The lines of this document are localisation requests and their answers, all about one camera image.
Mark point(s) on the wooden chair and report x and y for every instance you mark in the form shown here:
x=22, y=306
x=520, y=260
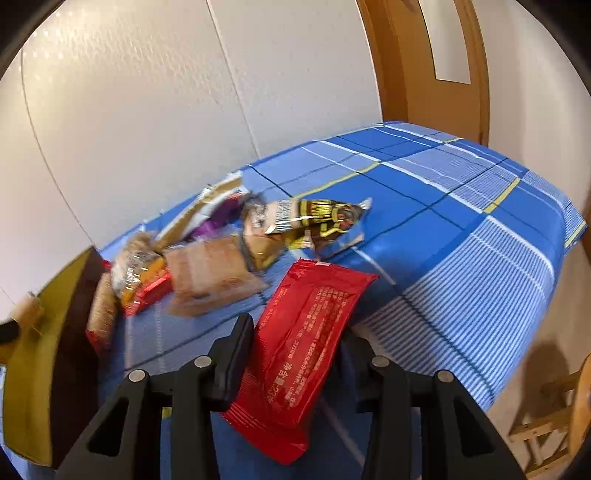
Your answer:
x=540, y=429

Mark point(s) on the tan clear snack packet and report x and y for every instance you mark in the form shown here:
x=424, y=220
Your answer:
x=207, y=272

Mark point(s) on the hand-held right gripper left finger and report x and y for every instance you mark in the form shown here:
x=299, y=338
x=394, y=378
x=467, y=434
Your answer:
x=235, y=364

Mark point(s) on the wooden door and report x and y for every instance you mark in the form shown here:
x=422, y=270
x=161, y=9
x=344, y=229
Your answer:
x=406, y=69

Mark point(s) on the large red snack packet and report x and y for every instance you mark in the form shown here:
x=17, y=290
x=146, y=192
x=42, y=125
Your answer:
x=304, y=332

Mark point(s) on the gold tray box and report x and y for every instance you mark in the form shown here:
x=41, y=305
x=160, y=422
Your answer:
x=41, y=378

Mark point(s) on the oat bar with red ends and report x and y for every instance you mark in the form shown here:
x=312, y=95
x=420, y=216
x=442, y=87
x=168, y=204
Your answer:
x=102, y=314

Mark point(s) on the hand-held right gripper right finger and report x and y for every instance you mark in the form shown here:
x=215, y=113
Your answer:
x=383, y=392

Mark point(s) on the small red snack packet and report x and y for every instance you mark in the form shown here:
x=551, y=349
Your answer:
x=148, y=293

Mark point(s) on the dark brown gold snack packet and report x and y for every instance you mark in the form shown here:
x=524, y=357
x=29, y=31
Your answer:
x=323, y=217

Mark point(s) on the long white gold packet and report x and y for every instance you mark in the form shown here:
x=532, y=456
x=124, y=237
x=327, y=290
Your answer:
x=184, y=221

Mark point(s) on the granola packet with orange edge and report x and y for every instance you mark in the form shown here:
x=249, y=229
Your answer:
x=131, y=267

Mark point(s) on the purple snack packet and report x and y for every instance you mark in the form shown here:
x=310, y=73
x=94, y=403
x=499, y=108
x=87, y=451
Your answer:
x=217, y=222

